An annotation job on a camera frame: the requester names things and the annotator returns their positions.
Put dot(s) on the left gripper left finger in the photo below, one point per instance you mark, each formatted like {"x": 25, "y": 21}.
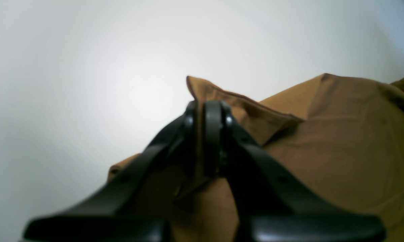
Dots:
{"x": 100, "y": 217}

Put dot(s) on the brown T-shirt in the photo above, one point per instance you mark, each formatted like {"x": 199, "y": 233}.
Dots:
{"x": 342, "y": 137}

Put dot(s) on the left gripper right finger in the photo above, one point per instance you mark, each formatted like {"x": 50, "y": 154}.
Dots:
{"x": 272, "y": 204}

